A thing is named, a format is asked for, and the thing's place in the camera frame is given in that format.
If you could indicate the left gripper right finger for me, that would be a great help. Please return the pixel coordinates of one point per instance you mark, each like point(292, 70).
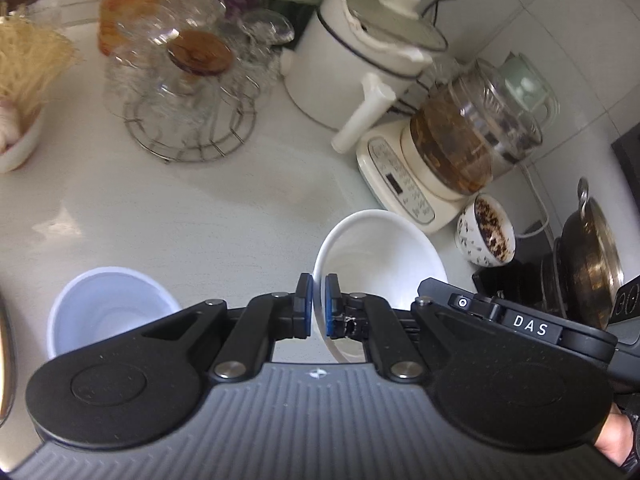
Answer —
point(424, 342)

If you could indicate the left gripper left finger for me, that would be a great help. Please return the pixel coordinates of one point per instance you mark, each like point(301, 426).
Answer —
point(225, 343)

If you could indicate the white ceramic bowl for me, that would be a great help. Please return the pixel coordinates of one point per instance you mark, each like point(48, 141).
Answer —
point(377, 252)

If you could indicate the light blue plastic bowl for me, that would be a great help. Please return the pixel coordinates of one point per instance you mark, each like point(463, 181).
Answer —
point(102, 303)

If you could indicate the white leaf-pattern plate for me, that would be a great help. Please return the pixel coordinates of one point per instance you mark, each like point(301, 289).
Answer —
point(8, 367)

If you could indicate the right hand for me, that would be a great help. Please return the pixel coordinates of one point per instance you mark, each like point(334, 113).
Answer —
point(618, 440)

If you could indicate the cup with tea leaves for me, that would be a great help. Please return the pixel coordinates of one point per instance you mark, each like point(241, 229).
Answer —
point(484, 233)

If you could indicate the steel wok on stove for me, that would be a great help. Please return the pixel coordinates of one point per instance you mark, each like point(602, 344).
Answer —
point(586, 264)

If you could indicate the glass health kettle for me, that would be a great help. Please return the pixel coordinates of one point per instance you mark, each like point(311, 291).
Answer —
point(469, 132)

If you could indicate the small bowl with garlic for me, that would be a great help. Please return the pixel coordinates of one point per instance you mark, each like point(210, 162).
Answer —
point(19, 153)

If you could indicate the white electric cooking pot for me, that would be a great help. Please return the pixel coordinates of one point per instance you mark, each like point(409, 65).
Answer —
point(355, 59)

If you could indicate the enoki mushroom bunch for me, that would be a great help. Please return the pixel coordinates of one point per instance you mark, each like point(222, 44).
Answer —
point(34, 54)

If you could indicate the red-lid plastic jar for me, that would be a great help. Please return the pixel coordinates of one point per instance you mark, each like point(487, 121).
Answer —
point(132, 5)

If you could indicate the wire rack with glass cups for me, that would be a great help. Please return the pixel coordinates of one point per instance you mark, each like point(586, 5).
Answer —
point(188, 81)

